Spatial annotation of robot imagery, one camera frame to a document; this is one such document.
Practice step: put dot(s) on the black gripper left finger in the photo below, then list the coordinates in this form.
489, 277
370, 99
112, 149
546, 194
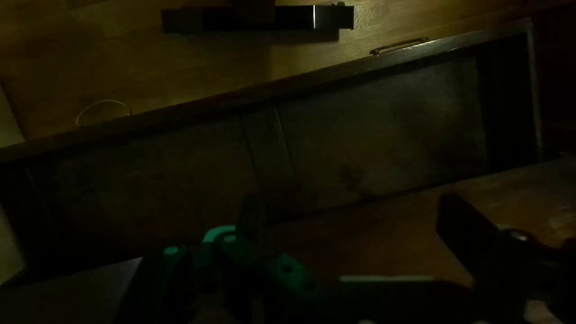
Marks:
253, 280

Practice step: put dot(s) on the dark wooden slant-front dresser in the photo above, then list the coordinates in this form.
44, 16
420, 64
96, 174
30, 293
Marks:
390, 234

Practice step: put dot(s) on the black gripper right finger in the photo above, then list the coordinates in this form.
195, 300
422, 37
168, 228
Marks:
510, 270

